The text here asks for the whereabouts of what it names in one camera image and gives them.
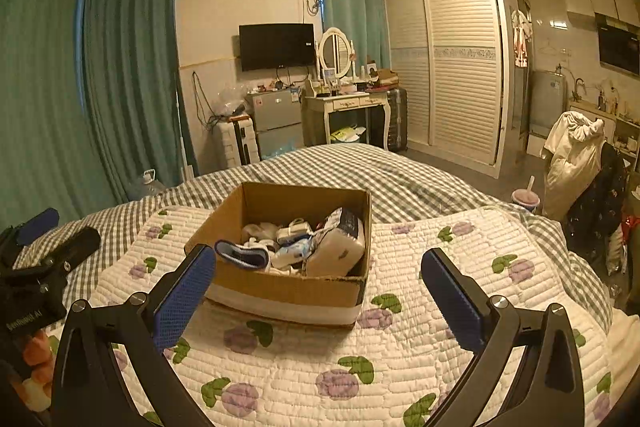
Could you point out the grey mini fridge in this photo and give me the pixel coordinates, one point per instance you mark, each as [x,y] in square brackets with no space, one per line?
[277,117]

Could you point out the white jacket on chair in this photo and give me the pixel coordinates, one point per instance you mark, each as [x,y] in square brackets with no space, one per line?
[573,147]

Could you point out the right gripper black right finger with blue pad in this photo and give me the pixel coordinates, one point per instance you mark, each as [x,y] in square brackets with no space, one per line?
[546,389]

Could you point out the black wall television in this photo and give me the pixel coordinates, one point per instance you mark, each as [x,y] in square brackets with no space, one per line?
[275,46]

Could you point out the white sliding wardrobe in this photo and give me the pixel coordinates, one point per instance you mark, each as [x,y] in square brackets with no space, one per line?
[454,59]

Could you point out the dark suitcase by wardrobe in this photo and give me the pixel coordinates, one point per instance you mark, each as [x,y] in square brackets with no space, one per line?
[397,138]

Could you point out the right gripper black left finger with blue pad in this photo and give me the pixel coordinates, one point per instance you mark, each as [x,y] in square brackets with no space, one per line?
[88,387]

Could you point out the clear water jug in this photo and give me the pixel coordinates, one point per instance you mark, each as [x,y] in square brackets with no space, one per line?
[145,185]

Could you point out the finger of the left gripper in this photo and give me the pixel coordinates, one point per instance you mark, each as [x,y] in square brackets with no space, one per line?
[55,267]
[14,239]

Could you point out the purple drink cup with straw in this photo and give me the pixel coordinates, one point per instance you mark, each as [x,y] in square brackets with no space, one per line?
[526,197]

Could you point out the teal left window curtain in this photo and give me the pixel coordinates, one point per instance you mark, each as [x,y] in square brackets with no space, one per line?
[90,100]

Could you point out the white dressing table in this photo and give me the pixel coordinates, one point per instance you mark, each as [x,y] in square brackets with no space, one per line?
[317,110]

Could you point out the white translucent soft bottle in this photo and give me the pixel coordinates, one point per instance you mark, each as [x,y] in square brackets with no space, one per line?
[295,231]

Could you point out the white floral quilted blanket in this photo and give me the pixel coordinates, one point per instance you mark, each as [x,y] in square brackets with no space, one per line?
[400,360]

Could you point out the person's left hand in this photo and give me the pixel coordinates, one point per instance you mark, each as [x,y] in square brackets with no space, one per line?
[35,390]

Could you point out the blue white rolled item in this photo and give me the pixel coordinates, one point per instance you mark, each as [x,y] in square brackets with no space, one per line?
[253,257]

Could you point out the white oval vanity mirror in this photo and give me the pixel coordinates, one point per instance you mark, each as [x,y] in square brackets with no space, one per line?
[334,51]

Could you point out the blue Vinda tissue pack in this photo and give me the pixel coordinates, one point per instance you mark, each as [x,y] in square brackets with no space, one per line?
[292,254]

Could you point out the brown cardboard box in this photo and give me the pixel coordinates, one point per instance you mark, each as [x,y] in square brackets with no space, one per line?
[324,299]

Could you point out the white wrapped pack in box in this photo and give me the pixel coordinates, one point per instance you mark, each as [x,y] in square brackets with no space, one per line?
[337,247]

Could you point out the white suitcase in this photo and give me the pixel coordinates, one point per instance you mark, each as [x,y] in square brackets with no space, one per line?
[235,143]

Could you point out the grey checkered bed cover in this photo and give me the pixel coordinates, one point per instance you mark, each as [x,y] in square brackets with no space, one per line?
[401,190]

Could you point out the white socks bundle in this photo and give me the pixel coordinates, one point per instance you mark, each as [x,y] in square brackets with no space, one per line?
[259,231]

